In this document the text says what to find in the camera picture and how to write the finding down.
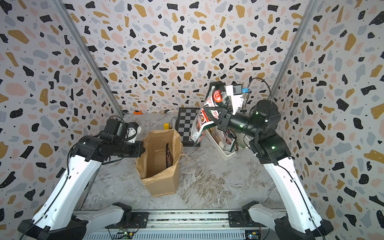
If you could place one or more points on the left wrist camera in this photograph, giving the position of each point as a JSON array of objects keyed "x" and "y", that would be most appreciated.
[{"x": 133, "y": 130}]

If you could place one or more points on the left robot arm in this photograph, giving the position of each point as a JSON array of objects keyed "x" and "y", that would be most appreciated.
[{"x": 56, "y": 219}]

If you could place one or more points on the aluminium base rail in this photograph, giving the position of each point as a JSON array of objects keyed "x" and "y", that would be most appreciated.
[{"x": 187, "y": 225}]

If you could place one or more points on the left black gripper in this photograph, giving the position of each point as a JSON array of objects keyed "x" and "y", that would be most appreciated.
[{"x": 139, "y": 151}]

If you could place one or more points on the red black white sauce packet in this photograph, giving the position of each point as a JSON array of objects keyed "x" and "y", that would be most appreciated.
[{"x": 216, "y": 97}]

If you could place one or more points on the dark packet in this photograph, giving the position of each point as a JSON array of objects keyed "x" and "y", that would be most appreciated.
[{"x": 169, "y": 157}]

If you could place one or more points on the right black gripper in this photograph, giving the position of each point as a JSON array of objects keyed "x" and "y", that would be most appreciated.
[{"x": 233, "y": 120}]

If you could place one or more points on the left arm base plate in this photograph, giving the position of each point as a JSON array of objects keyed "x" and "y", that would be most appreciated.
[{"x": 132, "y": 220}]

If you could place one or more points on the brown paper bag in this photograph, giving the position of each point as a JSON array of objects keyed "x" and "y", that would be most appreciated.
[{"x": 151, "y": 166}]

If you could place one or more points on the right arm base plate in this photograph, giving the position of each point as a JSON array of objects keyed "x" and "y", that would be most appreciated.
[{"x": 236, "y": 219}]

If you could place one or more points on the grey metal tube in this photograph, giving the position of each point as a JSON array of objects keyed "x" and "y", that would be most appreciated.
[{"x": 173, "y": 123}]

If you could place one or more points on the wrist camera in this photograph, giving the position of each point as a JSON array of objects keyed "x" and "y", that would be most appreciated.
[
  {"x": 133, "y": 130},
  {"x": 236, "y": 94}
]

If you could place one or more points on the black white chessboard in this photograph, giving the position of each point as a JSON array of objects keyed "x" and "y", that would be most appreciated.
[{"x": 184, "y": 124}]

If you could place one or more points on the white perforated plastic basket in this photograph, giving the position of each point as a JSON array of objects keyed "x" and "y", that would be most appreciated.
[{"x": 228, "y": 144}]

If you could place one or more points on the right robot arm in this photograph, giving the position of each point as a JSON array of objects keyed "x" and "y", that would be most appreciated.
[{"x": 301, "y": 220}]

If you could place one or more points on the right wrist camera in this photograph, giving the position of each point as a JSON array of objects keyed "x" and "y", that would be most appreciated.
[{"x": 236, "y": 94}]

